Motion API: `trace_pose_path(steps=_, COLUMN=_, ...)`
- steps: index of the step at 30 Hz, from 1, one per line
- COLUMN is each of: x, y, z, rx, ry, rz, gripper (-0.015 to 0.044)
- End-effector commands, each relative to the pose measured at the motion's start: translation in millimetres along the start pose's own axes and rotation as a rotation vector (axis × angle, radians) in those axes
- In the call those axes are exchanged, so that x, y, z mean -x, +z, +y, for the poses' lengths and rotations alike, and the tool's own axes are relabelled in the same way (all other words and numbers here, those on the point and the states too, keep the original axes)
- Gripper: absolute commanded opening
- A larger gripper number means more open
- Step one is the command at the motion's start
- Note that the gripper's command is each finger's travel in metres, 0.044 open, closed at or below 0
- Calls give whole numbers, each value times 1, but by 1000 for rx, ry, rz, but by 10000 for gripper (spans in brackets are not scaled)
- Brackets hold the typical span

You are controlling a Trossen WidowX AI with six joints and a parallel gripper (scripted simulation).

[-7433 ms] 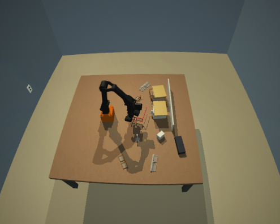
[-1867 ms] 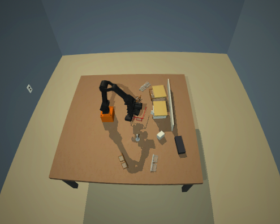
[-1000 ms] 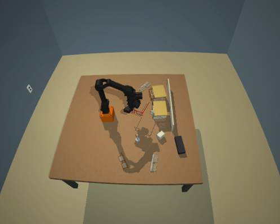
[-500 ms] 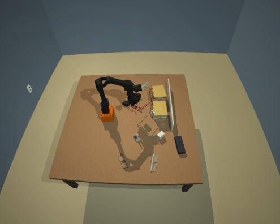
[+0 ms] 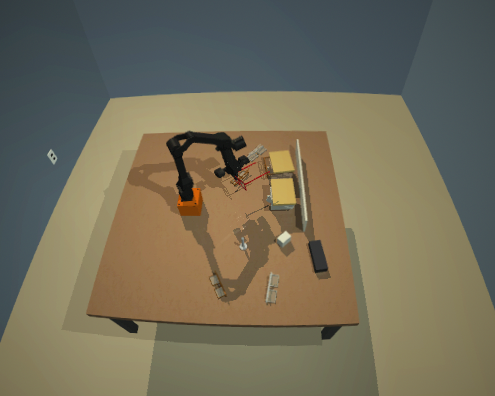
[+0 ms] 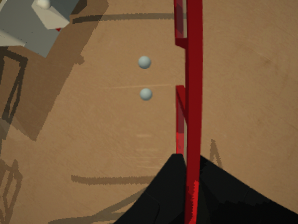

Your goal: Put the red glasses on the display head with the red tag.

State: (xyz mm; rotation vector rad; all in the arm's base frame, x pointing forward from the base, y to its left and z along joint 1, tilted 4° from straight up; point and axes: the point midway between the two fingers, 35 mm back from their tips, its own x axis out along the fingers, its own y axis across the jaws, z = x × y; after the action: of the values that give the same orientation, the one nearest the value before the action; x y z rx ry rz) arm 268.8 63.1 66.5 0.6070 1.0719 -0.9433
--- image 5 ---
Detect red glasses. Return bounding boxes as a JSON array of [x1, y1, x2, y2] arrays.
[[234, 162, 270, 191]]

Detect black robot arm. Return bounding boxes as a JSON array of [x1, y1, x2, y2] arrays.
[[166, 130, 247, 202]]

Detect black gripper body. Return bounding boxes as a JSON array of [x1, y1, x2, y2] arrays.
[[214, 154, 250, 178]]

